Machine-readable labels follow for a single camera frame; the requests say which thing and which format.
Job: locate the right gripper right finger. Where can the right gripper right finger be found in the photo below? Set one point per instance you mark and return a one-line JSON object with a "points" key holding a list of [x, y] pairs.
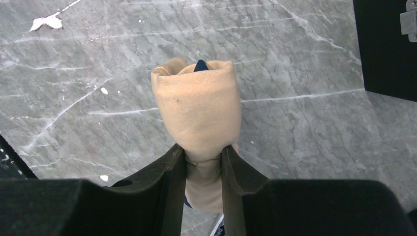
{"points": [[255, 205]]}

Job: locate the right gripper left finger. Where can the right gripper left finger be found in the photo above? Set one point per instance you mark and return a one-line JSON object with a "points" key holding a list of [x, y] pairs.
{"points": [[146, 203]]}

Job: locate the beige underwear navy trim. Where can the beige underwear navy trim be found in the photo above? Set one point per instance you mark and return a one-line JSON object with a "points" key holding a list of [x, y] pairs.
{"points": [[201, 111]]}

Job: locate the black compartment storage box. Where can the black compartment storage box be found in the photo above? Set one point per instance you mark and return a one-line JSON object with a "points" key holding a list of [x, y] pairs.
{"points": [[387, 37]]}

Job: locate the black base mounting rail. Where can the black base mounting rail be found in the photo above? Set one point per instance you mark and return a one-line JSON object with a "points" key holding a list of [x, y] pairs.
{"points": [[12, 165]]}

